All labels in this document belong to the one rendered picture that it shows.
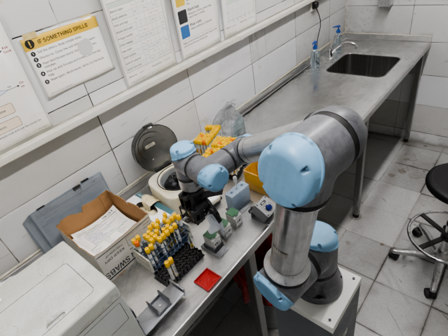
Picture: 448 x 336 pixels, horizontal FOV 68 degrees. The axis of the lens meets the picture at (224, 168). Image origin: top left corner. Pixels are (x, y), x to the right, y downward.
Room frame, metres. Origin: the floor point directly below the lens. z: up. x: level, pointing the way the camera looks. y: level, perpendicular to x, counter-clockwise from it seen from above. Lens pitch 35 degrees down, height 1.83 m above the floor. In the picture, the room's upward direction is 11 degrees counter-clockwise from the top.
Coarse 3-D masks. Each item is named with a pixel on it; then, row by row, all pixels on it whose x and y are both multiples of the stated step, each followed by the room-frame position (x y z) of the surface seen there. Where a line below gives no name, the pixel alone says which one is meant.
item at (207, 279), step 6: (204, 270) 0.76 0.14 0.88; (210, 270) 0.75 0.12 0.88; (198, 276) 0.74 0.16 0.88; (204, 276) 0.74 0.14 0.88; (210, 276) 0.73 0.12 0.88; (216, 276) 0.73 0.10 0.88; (198, 282) 0.72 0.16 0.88; (204, 282) 0.71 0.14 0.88; (210, 282) 0.71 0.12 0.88; (216, 282) 0.70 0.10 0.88; (204, 288) 0.68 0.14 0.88; (210, 288) 0.68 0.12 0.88
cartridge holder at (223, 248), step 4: (204, 244) 0.85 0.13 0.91; (220, 244) 0.83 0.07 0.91; (204, 248) 0.85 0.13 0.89; (208, 248) 0.84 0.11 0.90; (212, 248) 0.82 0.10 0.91; (216, 248) 0.82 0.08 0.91; (220, 248) 0.83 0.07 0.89; (224, 248) 0.83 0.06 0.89; (228, 248) 0.83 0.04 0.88; (212, 252) 0.82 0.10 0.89; (216, 252) 0.82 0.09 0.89; (220, 252) 0.81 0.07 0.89; (224, 252) 0.82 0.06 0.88; (216, 256) 0.81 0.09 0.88; (220, 256) 0.80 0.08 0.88
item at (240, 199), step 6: (240, 186) 1.06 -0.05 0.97; (246, 186) 1.05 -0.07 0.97; (228, 192) 1.04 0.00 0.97; (234, 192) 1.03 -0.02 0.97; (240, 192) 1.03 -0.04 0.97; (246, 192) 1.05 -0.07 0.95; (228, 198) 1.02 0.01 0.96; (234, 198) 1.01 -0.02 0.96; (240, 198) 1.03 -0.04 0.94; (246, 198) 1.05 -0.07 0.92; (228, 204) 1.02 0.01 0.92; (234, 204) 1.00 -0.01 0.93; (240, 204) 1.02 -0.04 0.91; (246, 204) 1.04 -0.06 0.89; (252, 204) 1.04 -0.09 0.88; (240, 210) 1.02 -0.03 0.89
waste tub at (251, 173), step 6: (246, 168) 1.17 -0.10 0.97; (252, 168) 1.20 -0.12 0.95; (246, 174) 1.15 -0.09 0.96; (252, 174) 1.12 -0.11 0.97; (246, 180) 1.16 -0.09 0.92; (252, 180) 1.13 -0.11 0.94; (258, 180) 1.10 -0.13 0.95; (252, 186) 1.13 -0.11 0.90; (258, 186) 1.10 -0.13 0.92; (258, 192) 1.11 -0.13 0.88; (264, 192) 1.08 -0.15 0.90
